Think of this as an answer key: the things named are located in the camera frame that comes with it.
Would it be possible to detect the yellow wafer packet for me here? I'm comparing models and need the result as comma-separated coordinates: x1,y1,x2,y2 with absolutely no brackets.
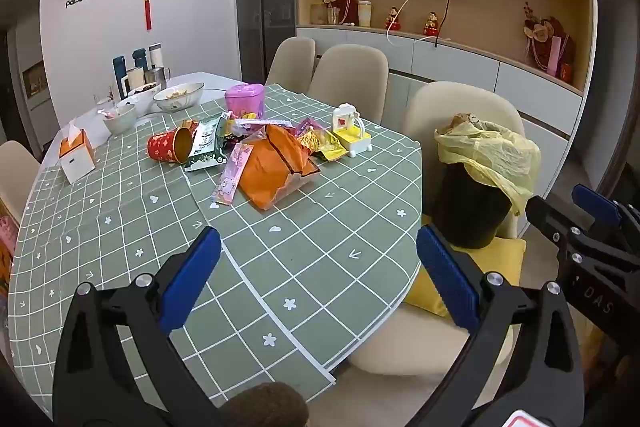
319,132,347,164

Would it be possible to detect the red paper cup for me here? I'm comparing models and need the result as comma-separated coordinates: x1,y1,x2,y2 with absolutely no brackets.
146,127,195,166

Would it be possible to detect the person's left forearm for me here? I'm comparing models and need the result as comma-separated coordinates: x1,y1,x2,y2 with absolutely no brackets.
219,382,311,427

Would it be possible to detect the pink long wrapper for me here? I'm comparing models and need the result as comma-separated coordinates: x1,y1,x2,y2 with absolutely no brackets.
210,144,257,208

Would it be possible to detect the white pink thin wrapper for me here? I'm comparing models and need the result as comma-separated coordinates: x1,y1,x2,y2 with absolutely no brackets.
231,117,292,131

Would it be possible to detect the yellow white toy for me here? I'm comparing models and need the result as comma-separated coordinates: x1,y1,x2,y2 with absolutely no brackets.
330,103,374,158

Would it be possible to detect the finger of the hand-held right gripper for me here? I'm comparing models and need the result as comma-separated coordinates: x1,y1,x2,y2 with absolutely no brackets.
525,195,592,254
571,183,639,236

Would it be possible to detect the steel cup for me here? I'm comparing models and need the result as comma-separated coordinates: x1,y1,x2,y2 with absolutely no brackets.
149,65,171,90

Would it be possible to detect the white sideboard cabinet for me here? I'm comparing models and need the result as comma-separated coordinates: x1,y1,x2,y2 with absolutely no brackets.
294,25,586,188

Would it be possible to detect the beige dining chair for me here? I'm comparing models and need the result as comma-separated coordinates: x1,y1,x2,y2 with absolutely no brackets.
349,80,527,379
307,44,390,126
0,140,41,224
264,36,317,88

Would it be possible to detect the black bin with yellow bag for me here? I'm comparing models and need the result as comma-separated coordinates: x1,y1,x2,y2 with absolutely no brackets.
433,113,542,216

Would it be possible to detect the large white bowl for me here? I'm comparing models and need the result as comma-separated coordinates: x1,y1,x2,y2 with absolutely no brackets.
152,81,206,113

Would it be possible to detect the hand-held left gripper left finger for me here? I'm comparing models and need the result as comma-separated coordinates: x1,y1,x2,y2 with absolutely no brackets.
52,226,223,427

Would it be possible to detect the pink plastic box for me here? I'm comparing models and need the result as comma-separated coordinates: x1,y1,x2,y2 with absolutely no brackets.
224,82,265,120

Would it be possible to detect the gold foil snack packet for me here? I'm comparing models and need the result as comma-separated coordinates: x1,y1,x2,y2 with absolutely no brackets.
299,130,332,154

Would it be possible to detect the medium white bowl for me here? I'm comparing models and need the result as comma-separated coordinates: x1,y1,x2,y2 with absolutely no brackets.
127,89,162,116

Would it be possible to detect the black trash bin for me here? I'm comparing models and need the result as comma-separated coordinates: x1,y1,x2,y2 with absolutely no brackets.
432,161,513,251

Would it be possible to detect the black cable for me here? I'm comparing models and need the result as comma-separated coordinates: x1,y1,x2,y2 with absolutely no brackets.
433,0,454,48

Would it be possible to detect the wooden wall shelf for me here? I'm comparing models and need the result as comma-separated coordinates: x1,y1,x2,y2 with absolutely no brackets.
294,0,599,96

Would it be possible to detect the white charging cable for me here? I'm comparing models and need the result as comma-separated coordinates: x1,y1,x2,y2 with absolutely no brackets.
385,0,439,53

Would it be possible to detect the pink item on chair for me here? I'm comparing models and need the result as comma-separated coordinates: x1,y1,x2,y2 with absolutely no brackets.
0,214,19,259

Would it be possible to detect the yellow cushion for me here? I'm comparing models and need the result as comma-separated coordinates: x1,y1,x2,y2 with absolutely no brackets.
402,236,529,319

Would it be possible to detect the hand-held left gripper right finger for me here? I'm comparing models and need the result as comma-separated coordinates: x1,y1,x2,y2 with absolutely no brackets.
404,225,586,427

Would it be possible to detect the orange white tissue box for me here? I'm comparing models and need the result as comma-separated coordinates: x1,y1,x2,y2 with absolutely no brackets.
57,119,96,184

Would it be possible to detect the orange snack bag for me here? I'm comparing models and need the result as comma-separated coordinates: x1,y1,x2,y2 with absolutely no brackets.
238,124,322,212

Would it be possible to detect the green white snack packet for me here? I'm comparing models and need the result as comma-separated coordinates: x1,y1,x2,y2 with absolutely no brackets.
183,114,229,172

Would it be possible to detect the small white bowl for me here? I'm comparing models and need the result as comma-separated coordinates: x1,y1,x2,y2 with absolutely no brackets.
103,103,138,136

